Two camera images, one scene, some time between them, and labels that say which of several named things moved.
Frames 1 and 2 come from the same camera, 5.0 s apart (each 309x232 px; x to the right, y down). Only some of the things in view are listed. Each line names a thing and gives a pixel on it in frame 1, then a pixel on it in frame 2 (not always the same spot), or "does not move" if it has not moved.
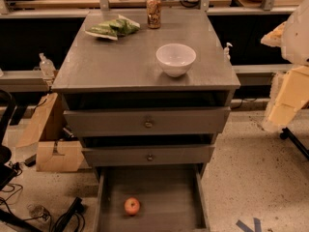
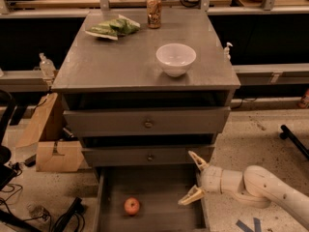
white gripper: [296, 36] → [210, 179]
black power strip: [77, 207] does not move
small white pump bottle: [227, 56] does not move
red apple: [131, 206] does not move
